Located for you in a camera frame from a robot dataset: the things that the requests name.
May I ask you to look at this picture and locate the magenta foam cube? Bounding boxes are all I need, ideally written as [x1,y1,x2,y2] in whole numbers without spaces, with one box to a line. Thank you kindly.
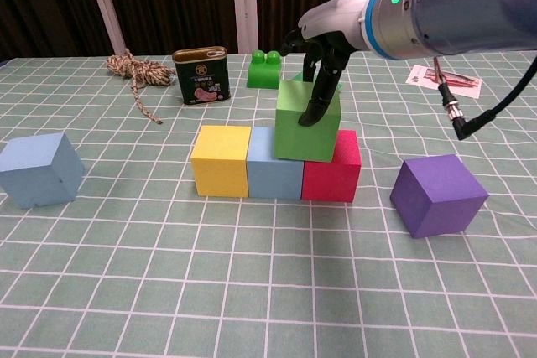
[300,129,362,203]

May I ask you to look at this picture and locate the white metal frame post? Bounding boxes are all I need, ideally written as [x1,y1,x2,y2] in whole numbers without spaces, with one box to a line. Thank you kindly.
[81,0,127,56]
[230,0,259,55]

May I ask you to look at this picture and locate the green toy building brick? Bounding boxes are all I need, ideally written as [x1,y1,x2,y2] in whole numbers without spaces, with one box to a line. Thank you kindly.
[246,49,283,91]

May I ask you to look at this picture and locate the braided brown white rope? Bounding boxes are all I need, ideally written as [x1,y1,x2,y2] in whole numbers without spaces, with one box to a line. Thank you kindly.
[105,48,177,125]

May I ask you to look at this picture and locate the purple foam cube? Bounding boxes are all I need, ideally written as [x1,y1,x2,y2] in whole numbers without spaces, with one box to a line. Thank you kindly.
[389,153,490,239]

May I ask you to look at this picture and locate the green foil sachet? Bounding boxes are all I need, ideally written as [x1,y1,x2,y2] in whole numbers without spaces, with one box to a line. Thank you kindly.
[291,71,343,93]

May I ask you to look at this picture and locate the light blue foam cube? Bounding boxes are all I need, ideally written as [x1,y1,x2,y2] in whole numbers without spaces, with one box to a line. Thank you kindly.
[0,131,86,210]
[246,127,306,200]

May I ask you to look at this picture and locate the green foam cube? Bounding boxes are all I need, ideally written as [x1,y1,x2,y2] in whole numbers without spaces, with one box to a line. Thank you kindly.
[273,79,341,163]

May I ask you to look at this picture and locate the yellow foam cube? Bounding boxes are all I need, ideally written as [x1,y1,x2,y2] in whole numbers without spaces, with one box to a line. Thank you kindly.
[190,125,253,199]

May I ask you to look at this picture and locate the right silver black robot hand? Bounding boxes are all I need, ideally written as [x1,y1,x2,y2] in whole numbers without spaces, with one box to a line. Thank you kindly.
[280,0,373,127]

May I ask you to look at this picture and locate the green checked tablecloth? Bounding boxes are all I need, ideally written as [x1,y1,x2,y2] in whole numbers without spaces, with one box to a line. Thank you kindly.
[0,49,537,358]

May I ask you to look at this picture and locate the dark green luncheon meat can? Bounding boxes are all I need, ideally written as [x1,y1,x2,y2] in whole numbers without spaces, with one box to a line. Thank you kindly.
[172,46,232,106]

